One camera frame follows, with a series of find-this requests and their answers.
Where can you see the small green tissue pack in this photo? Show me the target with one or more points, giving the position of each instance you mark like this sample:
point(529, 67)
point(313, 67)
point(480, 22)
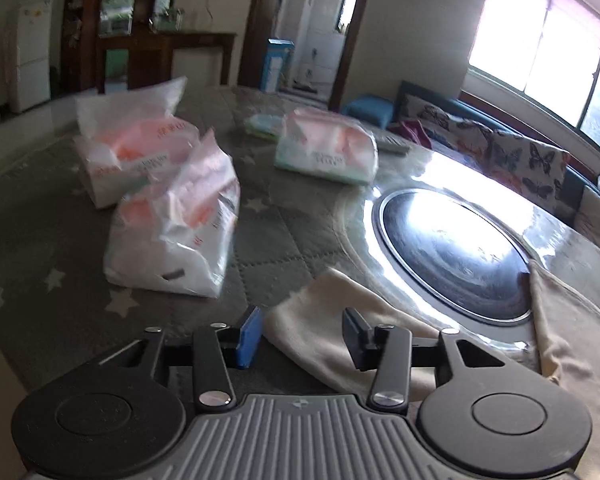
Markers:
point(262, 126)

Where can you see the wooden door frame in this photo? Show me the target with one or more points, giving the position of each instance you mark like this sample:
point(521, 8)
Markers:
point(360, 35)

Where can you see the white pink tissue pack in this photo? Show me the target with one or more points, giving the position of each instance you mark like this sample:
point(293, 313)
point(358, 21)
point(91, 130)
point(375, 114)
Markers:
point(130, 145)
point(325, 147)
point(180, 240)

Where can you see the grey pillow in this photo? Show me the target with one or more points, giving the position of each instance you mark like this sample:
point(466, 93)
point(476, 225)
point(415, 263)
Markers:
point(597, 220)

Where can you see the white fridge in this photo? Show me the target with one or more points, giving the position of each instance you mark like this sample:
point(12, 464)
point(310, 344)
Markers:
point(30, 55)

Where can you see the grey remote control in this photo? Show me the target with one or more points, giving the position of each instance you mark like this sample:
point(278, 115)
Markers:
point(392, 144)

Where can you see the magenta cloth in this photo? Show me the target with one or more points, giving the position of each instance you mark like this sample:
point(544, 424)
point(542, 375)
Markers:
point(414, 132)

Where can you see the dark wooden desk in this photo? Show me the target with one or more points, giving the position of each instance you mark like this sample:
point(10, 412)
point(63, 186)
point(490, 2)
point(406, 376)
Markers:
point(180, 40)

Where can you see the butterfly print cushion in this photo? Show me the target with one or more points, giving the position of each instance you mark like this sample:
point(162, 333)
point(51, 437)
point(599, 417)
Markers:
point(455, 127)
point(530, 167)

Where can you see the grey star quilted table cover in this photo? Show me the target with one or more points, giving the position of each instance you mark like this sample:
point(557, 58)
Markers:
point(280, 230)

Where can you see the blue stool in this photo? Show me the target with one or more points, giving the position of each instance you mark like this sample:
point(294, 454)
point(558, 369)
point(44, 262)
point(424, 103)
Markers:
point(367, 109)

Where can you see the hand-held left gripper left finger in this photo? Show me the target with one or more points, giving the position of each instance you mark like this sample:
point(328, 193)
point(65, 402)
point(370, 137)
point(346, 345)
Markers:
point(250, 336)

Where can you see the dark wooden shelf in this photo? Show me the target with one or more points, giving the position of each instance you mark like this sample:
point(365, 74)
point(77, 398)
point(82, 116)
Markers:
point(87, 10)

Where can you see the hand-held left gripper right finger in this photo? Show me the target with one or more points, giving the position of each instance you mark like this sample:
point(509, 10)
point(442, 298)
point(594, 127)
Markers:
point(356, 340)

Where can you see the window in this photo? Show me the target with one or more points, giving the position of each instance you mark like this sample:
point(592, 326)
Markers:
point(555, 45)

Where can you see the blue sofa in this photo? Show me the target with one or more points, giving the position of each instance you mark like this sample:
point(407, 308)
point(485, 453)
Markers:
point(472, 110)

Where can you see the cream knit garment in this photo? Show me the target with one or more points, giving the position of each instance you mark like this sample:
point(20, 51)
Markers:
point(580, 340)

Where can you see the blue white carton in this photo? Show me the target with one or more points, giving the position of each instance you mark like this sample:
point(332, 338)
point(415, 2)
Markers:
point(279, 65)

